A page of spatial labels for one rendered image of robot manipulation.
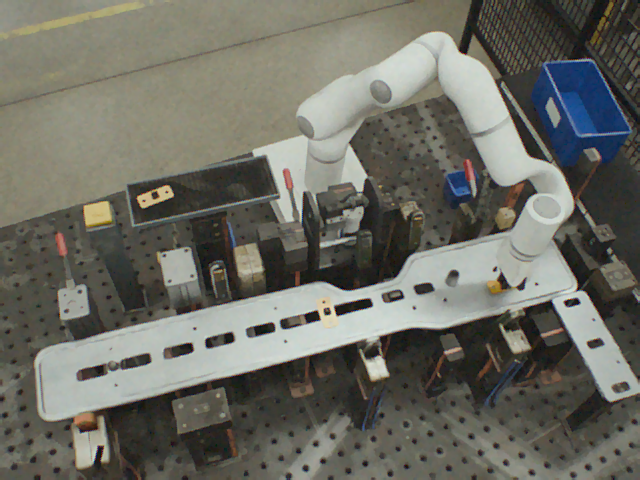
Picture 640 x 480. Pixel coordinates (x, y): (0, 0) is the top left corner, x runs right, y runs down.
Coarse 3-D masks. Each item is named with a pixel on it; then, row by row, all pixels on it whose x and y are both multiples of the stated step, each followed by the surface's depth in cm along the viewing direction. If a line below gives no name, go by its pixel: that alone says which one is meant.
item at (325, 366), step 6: (318, 312) 164; (318, 318) 165; (318, 354) 180; (324, 354) 180; (312, 360) 187; (318, 360) 183; (324, 360) 184; (330, 360) 187; (318, 366) 185; (324, 366) 186; (330, 366) 186; (318, 372) 185; (324, 372) 185; (330, 372) 185
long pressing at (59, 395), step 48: (480, 240) 176; (288, 288) 165; (336, 288) 166; (384, 288) 167; (480, 288) 168; (528, 288) 168; (576, 288) 170; (96, 336) 156; (144, 336) 157; (192, 336) 157; (240, 336) 158; (288, 336) 158; (336, 336) 159; (48, 384) 149; (96, 384) 150; (144, 384) 150; (192, 384) 151
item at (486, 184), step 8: (480, 176) 163; (488, 176) 162; (480, 184) 164; (488, 184) 161; (496, 184) 160; (480, 192) 165; (488, 192) 167; (480, 200) 167; (488, 200) 168; (472, 208) 172
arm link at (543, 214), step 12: (528, 204) 140; (540, 204) 140; (552, 204) 140; (528, 216) 140; (540, 216) 138; (552, 216) 138; (516, 228) 147; (528, 228) 142; (540, 228) 140; (552, 228) 140; (516, 240) 148; (528, 240) 144; (540, 240) 143; (528, 252) 148; (540, 252) 148
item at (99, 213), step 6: (90, 204) 158; (96, 204) 158; (102, 204) 158; (108, 204) 158; (84, 210) 157; (90, 210) 157; (96, 210) 157; (102, 210) 157; (108, 210) 157; (90, 216) 156; (96, 216) 156; (102, 216) 156; (108, 216) 156; (90, 222) 155; (96, 222) 155; (102, 222) 156; (108, 222) 156
